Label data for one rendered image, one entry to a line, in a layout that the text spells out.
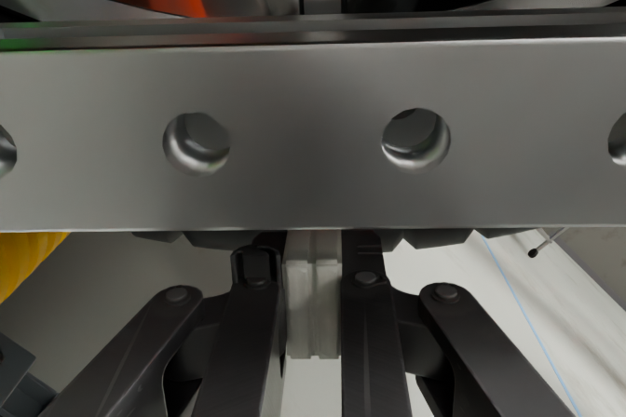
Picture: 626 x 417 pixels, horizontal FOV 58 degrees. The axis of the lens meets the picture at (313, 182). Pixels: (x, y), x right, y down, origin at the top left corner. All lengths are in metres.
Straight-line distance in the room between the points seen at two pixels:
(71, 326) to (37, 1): 0.86
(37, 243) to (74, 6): 0.11
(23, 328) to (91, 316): 0.13
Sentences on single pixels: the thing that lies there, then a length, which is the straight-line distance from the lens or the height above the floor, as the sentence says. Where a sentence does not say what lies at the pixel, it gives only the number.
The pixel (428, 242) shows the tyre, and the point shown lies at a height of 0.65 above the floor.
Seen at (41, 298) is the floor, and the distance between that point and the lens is 1.05.
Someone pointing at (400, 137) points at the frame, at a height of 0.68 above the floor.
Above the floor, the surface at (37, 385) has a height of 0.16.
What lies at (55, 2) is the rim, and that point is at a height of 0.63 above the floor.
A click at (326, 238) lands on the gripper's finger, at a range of 0.15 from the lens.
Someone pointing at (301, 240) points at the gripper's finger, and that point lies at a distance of 0.15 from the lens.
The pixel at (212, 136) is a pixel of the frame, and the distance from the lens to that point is 0.16.
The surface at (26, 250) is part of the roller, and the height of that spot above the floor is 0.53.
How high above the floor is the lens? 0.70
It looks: 17 degrees down
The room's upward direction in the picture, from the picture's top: 46 degrees clockwise
